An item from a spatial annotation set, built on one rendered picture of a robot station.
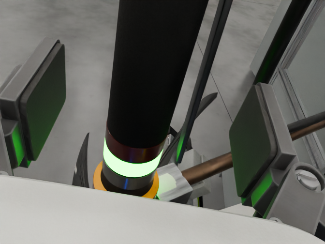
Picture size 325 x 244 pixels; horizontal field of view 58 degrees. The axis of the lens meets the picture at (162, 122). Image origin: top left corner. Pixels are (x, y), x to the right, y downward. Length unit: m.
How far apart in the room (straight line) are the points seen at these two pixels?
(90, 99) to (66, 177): 0.82
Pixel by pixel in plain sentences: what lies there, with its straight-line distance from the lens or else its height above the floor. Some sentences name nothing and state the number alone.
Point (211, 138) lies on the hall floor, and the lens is 2.56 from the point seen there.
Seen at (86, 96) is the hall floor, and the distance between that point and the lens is 2.68.
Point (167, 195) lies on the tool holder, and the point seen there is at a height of 1.54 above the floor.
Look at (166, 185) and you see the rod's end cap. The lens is 0.23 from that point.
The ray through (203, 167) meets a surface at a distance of 0.25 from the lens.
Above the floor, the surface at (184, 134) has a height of 1.62.
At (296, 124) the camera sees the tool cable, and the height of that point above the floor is 1.55.
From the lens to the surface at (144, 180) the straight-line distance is 0.17.
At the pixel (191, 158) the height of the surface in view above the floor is 1.16.
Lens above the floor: 1.73
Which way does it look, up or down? 43 degrees down
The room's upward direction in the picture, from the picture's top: 16 degrees clockwise
